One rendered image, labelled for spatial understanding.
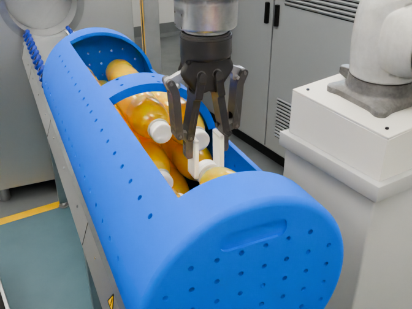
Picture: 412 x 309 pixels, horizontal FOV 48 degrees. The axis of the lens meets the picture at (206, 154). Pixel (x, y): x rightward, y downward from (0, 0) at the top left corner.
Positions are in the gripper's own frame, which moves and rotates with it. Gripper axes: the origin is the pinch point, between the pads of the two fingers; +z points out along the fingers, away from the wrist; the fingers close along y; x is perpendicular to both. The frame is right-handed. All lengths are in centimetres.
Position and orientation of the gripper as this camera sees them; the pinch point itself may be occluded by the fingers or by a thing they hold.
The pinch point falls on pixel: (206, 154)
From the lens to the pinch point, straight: 76.3
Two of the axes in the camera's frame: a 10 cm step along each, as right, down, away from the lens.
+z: 0.0, 8.8, 4.8
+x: 4.1, 4.4, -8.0
